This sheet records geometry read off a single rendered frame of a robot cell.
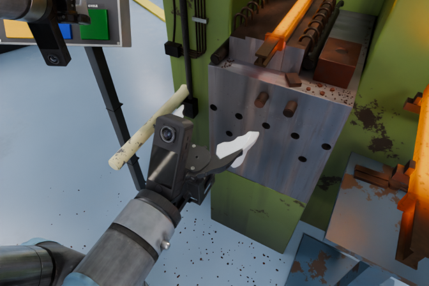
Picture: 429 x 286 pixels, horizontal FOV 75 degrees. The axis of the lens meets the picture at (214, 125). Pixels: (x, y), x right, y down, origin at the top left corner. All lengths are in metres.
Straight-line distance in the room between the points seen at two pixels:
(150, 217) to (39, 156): 1.67
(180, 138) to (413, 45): 0.66
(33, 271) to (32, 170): 1.53
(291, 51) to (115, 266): 0.59
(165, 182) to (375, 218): 0.57
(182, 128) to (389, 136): 0.78
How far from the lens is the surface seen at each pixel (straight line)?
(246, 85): 0.76
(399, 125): 1.00
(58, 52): 0.65
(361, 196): 0.83
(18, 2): 0.54
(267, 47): 0.67
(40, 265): 0.46
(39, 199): 1.80
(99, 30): 0.82
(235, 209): 1.28
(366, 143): 1.05
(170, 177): 0.38
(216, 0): 0.93
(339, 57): 0.75
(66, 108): 2.27
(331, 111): 0.73
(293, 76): 0.74
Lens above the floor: 1.34
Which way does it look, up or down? 45 degrees down
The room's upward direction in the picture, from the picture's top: straight up
